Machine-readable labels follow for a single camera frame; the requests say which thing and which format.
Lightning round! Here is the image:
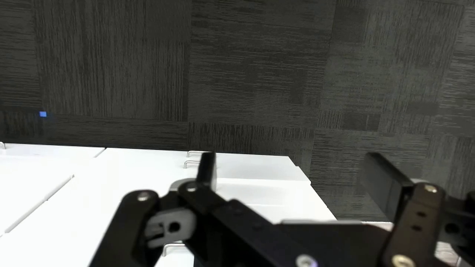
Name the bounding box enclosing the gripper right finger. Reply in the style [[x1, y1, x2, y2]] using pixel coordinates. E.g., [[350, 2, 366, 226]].
[[358, 152, 475, 267]]

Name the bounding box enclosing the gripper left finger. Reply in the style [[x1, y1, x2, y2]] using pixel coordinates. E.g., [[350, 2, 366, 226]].
[[89, 152, 320, 267]]

